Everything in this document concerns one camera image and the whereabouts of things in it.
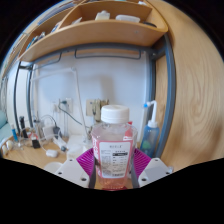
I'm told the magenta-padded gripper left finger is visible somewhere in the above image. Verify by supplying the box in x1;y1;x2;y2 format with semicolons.
54;148;98;189

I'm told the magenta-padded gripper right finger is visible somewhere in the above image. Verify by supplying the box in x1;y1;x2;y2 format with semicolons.
131;148;174;188

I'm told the pink drink bottle white cap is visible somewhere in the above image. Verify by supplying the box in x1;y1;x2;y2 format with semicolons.
90;104;139;191

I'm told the white tissue box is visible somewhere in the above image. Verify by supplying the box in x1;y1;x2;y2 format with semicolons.
66;143;85;160

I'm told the white earbuds case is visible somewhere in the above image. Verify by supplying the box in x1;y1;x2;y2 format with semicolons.
45;149;59;158

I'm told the white power strip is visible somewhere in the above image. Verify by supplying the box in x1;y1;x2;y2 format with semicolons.
53;136;70;151

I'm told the black charger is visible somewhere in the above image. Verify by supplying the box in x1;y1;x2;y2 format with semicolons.
53;125;62;139

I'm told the white power adapter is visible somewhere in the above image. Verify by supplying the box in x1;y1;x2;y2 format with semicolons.
43;125;55;141

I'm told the small black block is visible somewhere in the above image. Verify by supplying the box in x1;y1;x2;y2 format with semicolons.
30;138;42;150

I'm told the steel tumbler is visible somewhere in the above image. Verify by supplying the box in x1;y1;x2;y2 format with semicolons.
33;121;45;141

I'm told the black electric shaver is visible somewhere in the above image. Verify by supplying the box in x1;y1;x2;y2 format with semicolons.
18;115;29;139

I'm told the bun in plastic bag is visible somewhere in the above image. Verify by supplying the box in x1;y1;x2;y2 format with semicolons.
4;139;16;152

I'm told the teal pillow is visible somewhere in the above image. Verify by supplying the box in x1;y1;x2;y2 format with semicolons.
0;109;8;134

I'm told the wooden shelf unit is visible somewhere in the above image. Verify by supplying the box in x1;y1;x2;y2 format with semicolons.
18;0;169;64

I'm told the white wall outlet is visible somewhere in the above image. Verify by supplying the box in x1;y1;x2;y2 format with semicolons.
51;102;61;114
60;97;74;114

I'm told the small white wall box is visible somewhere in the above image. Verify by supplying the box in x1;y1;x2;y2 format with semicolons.
85;98;95;117

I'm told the grey metal desk frame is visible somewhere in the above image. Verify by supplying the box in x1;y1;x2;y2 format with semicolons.
13;33;177;159

